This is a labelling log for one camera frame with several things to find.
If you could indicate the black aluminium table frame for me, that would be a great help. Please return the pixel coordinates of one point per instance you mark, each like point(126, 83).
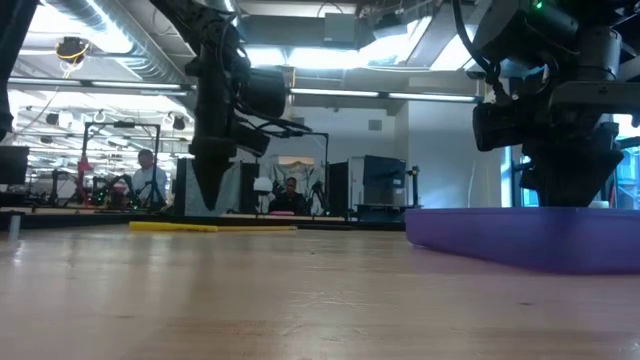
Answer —
point(75, 219)

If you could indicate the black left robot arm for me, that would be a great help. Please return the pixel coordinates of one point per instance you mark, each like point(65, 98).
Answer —
point(215, 100)

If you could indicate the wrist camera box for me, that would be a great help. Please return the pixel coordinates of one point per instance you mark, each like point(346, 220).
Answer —
point(250, 140)
point(500, 127)

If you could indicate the black and white cabinet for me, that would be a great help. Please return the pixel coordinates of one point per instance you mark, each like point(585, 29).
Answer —
point(339, 190)

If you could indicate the dark framed window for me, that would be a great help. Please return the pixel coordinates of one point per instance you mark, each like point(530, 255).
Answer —
point(631, 170)

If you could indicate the grey covered cabinet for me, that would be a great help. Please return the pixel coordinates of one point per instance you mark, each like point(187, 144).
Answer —
point(182, 190)

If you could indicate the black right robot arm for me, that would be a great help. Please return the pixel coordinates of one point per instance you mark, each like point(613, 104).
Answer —
point(525, 30)

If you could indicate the short yellow marker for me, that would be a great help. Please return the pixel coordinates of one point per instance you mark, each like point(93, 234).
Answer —
point(175, 227)

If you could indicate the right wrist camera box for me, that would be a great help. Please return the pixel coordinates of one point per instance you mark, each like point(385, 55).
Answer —
point(500, 127)

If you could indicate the red stand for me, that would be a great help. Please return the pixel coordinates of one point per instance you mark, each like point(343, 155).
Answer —
point(84, 167)

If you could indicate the dark computer monitor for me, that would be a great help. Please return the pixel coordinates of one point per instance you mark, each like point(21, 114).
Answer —
point(12, 165)

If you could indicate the person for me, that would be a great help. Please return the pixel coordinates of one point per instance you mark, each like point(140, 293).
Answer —
point(147, 182)
point(289, 200)

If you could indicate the wall vent grille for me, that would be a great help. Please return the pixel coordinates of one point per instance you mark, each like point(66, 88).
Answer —
point(298, 122)
point(375, 125)

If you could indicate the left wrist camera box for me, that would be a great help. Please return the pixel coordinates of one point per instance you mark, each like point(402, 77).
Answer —
point(250, 140)

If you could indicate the white globe lamp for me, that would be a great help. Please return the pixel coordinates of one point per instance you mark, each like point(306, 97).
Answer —
point(262, 184)

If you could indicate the purple plastic supply box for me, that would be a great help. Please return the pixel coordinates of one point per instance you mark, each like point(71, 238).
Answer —
point(525, 240)

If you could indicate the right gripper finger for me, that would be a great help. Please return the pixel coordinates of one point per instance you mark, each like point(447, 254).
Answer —
point(555, 180)
point(602, 175)

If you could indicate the black rig frame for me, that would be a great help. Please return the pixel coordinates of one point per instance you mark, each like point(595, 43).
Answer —
point(125, 124)
point(327, 165)

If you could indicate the dark box enclosure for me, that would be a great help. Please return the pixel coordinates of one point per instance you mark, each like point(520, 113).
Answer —
point(385, 175)

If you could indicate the white cylindrical container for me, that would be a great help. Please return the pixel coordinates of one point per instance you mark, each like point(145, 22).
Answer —
point(598, 204)

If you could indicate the grey cylindrical post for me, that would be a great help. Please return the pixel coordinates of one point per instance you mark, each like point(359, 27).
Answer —
point(14, 227)

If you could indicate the long ceiling light bar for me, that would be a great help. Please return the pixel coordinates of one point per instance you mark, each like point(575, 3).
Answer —
point(335, 92)

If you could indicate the thin wooden pencil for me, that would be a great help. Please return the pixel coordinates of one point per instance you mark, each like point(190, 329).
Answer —
point(260, 229)

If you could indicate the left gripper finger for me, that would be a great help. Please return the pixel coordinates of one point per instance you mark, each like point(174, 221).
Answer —
point(209, 185)
point(226, 170)

